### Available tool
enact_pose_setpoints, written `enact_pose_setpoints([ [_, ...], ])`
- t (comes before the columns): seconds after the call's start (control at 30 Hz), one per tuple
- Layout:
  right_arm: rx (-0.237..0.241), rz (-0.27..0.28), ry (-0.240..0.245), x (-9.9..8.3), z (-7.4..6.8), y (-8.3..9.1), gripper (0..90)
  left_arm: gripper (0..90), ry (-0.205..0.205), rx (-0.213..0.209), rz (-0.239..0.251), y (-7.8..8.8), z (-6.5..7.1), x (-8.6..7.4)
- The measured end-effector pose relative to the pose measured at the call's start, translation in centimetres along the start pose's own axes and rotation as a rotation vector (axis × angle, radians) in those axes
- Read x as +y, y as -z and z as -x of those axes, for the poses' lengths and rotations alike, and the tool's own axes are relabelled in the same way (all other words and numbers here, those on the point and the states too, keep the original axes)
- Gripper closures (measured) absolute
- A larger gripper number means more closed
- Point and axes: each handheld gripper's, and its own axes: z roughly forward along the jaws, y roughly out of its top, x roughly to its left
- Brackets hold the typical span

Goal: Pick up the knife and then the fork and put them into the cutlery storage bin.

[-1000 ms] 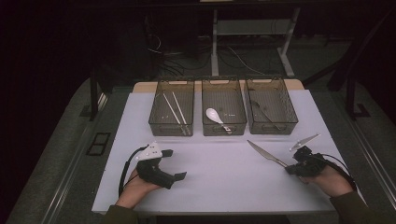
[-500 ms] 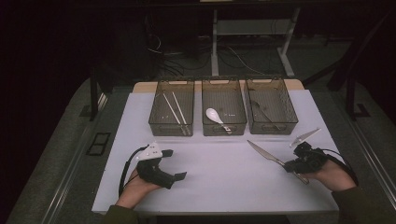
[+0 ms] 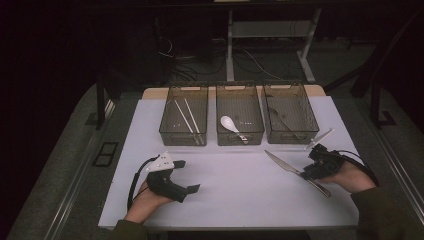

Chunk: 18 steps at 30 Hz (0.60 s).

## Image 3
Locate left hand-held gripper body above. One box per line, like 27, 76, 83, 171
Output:
144, 150, 190, 204

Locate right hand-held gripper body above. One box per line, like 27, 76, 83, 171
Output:
303, 128, 346, 181

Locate steel table knife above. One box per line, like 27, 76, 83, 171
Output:
264, 149, 333, 199

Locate translucent grey plastic bin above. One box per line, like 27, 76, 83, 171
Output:
261, 82, 320, 145
158, 84, 209, 147
215, 83, 266, 147

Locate steel fork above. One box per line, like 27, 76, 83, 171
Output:
268, 106, 306, 141

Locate white ceramic spoon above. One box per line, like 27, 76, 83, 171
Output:
219, 115, 250, 145

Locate person's left hand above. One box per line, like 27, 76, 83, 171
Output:
123, 181, 174, 225

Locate person's right hand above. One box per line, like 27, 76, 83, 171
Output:
316, 162, 377, 194

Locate tan wooden board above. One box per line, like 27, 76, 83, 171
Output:
142, 84, 327, 100

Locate black metal stand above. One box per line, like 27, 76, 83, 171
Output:
369, 79, 398, 130

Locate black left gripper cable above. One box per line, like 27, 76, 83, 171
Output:
126, 154, 161, 211

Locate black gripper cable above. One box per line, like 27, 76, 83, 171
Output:
126, 154, 161, 211
333, 149, 380, 188

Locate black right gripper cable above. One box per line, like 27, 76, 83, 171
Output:
333, 149, 380, 188

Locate black rectangular floor frame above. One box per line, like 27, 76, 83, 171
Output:
92, 141, 120, 168

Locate silver metal rail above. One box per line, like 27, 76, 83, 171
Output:
373, 128, 424, 214
44, 99, 116, 240

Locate black floor cables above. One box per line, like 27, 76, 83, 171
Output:
156, 19, 231, 84

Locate white floor cable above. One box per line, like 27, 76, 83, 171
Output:
242, 49, 284, 81

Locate white metal stand frame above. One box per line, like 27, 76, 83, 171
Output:
225, 8, 323, 84

